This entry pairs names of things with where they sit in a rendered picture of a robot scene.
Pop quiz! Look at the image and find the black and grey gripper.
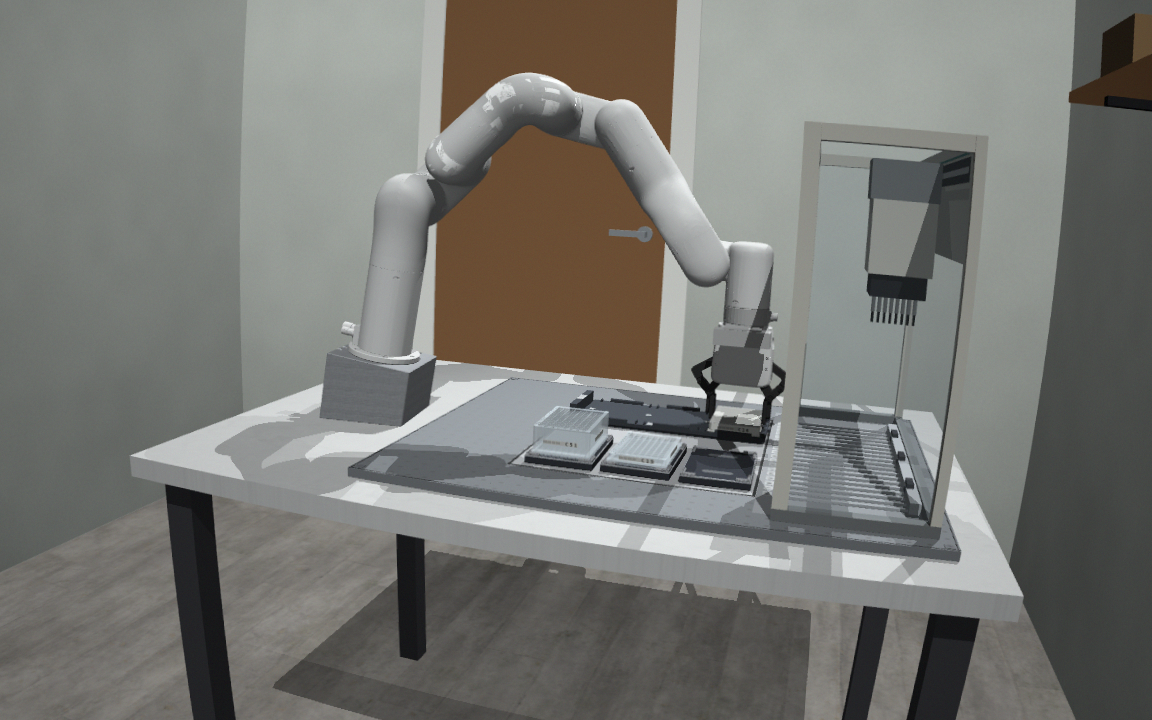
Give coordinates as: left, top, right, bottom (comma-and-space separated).
691, 325, 786, 425

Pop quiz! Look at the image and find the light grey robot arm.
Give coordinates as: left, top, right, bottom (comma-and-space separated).
341, 73, 778, 365

